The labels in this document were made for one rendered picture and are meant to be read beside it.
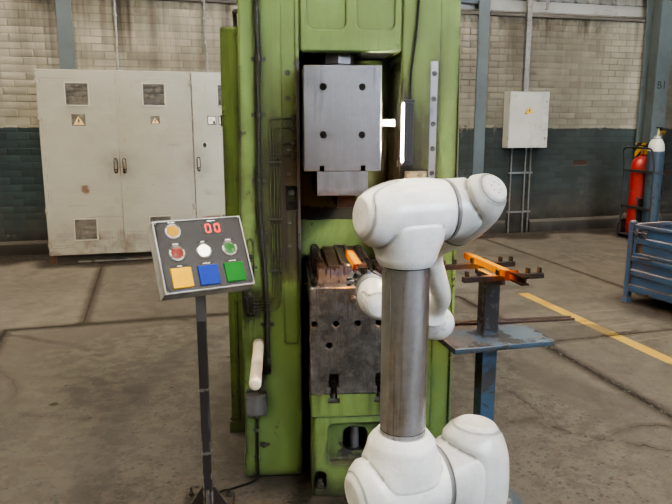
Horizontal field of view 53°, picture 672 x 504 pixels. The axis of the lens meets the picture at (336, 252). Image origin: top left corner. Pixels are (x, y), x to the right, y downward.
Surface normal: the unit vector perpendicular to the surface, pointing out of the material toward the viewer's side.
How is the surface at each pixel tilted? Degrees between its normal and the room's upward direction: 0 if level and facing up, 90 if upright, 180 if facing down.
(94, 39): 89
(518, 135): 90
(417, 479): 87
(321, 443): 90
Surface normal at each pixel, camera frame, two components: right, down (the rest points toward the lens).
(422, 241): 0.35, 0.27
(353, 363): 0.08, 0.19
